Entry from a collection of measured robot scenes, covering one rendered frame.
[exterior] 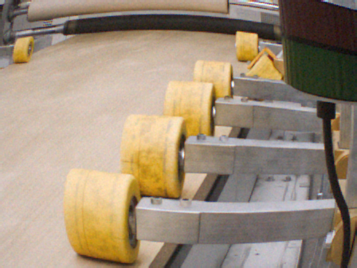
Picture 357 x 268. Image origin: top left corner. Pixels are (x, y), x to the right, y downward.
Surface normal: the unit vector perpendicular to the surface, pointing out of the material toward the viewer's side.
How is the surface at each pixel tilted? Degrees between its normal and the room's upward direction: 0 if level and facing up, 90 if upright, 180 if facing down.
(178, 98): 57
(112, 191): 33
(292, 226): 90
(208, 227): 90
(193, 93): 46
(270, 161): 90
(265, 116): 90
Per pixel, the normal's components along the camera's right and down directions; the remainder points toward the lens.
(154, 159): -0.14, 0.03
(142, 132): -0.08, -0.61
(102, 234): -0.15, 0.28
